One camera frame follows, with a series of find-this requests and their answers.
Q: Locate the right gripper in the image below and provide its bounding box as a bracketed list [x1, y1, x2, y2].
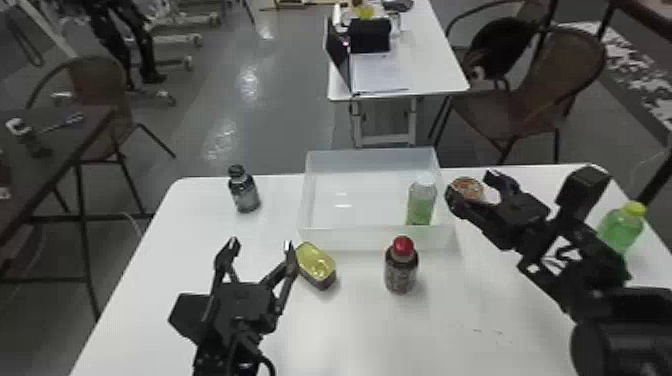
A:
[444, 168, 553, 251]

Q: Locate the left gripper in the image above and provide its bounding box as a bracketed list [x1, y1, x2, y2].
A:
[201, 236, 301, 338]

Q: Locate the brown can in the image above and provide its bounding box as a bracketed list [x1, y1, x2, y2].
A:
[449, 176, 488, 205]

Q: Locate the yellow can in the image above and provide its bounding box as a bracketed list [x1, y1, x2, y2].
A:
[294, 240, 338, 292]

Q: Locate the pale green bottle white cap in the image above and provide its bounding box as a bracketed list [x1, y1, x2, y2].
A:
[406, 175, 439, 227]

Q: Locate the grey bottle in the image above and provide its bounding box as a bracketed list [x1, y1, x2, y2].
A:
[226, 164, 263, 214]

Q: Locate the dark bottle red cap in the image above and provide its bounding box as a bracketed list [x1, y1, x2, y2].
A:
[383, 235, 420, 296]

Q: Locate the clear box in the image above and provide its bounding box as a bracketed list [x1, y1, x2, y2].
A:
[296, 146, 458, 253]

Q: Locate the green bottle yellow cap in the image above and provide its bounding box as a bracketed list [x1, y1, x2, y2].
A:
[595, 199, 649, 257]

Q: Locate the white side table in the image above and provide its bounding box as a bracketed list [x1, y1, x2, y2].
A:
[324, 0, 472, 149]

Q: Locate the black laptop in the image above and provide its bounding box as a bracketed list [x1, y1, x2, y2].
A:
[324, 17, 354, 92]

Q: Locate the dark side table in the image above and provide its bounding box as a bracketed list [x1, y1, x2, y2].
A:
[0, 103, 157, 323]

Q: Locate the person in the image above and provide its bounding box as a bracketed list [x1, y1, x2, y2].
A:
[78, 0, 170, 86]

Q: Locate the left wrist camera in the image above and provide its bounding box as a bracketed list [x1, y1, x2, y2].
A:
[167, 292, 212, 345]

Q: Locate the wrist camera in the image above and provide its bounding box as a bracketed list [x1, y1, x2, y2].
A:
[167, 292, 212, 345]
[554, 164, 613, 223]

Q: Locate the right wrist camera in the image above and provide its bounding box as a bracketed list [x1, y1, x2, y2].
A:
[554, 164, 613, 223]

